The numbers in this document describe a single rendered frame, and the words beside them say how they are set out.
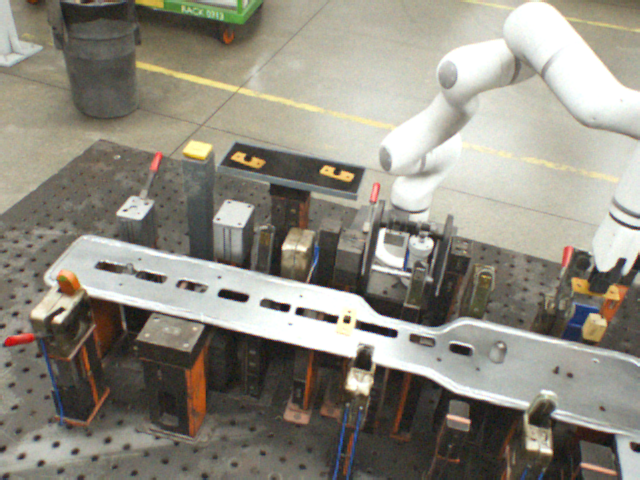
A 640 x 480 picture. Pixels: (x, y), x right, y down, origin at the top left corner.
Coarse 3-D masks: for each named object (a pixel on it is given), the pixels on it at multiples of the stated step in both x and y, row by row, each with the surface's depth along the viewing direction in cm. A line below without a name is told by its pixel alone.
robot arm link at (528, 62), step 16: (512, 16) 123; (528, 16) 119; (544, 16) 117; (560, 16) 118; (512, 32) 122; (528, 32) 118; (544, 32) 116; (560, 32) 115; (576, 32) 117; (512, 48) 124; (528, 48) 119; (544, 48) 116; (560, 48) 114; (528, 64) 129; (544, 64) 116; (512, 80) 137
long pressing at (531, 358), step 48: (96, 240) 158; (96, 288) 146; (144, 288) 147; (240, 288) 150; (288, 288) 151; (288, 336) 140; (336, 336) 141; (432, 336) 144; (480, 336) 145; (528, 336) 146; (480, 384) 134; (528, 384) 135; (576, 384) 137; (624, 384) 138; (624, 432) 129
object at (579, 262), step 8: (576, 248) 138; (584, 248) 138; (576, 256) 138; (584, 256) 137; (568, 264) 140; (576, 264) 136; (584, 264) 135; (568, 272) 140; (576, 272) 141; (584, 272) 139; (568, 280) 142; (560, 288) 142; (568, 288) 143; (560, 296) 143; (568, 296) 144; (568, 304) 144; (552, 312) 146; (568, 312) 145
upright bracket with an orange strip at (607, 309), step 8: (632, 272) 137; (624, 280) 138; (632, 280) 138; (624, 288) 140; (624, 296) 141; (608, 304) 143; (616, 304) 143; (600, 312) 145; (608, 312) 145; (608, 320) 146
